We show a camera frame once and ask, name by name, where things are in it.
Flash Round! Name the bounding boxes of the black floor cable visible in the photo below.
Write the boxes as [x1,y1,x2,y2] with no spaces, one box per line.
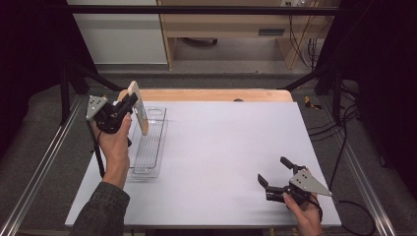
[308,82,378,236]

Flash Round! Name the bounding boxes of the black curtain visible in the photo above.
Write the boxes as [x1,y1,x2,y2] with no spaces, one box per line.
[314,0,417,201]
[0,0,96,161]

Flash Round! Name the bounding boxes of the black horizontal frame bar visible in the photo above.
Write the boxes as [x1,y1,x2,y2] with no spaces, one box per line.
[65,4,339,16]

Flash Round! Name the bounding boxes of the wooden table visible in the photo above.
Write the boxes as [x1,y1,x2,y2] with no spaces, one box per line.
[117,88,294,103]

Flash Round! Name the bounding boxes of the white cabinet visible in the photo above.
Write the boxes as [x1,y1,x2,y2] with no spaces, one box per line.
[66,0,168,65]

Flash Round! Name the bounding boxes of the light wooden desk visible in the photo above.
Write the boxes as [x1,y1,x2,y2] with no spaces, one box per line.
[156,0,339,71]

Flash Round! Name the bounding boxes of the black metal stand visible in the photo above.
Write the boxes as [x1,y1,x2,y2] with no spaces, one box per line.
[280,60,344,124]
[59,60,126,126]

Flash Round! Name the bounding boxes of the aluminium rail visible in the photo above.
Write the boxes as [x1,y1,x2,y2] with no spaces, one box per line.
[318,97,398,236]
[0,94,84,236]

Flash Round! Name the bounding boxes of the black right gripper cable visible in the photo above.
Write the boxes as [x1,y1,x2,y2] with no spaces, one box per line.
[308,193,325,222]

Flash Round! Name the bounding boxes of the hanging black cables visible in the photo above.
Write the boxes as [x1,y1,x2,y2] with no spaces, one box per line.
[287,1,328,71]

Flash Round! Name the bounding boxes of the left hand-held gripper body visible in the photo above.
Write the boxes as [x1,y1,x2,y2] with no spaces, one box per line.
[86,94,134,135]

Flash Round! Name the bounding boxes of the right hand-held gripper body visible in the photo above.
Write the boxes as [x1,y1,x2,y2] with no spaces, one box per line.
[266,164,332,208]

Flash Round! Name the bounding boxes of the person's right hand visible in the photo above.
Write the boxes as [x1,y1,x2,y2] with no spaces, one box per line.
[282,192,325,236]

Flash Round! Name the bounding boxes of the person's left hand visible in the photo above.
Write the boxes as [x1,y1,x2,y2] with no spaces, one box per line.
[92,113,133,172]

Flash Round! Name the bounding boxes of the clear plastic packaging box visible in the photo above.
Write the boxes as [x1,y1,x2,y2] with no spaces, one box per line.
[127,105,169,181]

